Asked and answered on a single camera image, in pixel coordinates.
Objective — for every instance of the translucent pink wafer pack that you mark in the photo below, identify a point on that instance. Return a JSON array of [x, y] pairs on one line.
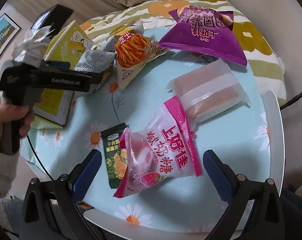
[[208, 91]]

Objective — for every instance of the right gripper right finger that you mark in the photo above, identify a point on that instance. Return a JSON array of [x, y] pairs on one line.
[[265, 220]]

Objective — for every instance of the dark green cracker packet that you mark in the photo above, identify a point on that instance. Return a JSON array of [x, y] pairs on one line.
[[115, 155]]

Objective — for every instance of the framed building picture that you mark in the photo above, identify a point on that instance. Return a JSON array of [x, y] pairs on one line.
[[8, 31]]

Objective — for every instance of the pink strawberry candy bag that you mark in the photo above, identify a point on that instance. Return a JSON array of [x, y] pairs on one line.
[[164, 149]]

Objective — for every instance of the green striped floral quilt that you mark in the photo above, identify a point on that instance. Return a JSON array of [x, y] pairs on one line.
[[267, 68]]

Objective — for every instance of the green cardboard snack box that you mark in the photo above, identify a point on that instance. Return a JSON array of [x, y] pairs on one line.
[[64, 50]]

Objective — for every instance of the white fuzzy sleeve forearm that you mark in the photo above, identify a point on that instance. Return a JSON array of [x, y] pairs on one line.
[[8, 167]]

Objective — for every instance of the orange stick snack bag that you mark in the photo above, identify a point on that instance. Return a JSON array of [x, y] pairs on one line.
[[134, 51]]

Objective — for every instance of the white grey snack bag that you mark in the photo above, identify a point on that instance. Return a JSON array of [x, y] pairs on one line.
[[98, 60]]

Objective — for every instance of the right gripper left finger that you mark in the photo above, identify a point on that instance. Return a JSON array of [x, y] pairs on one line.
[[50, 208]]

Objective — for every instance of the purple potato chip bag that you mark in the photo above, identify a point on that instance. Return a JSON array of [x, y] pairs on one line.
[[205, 31]]

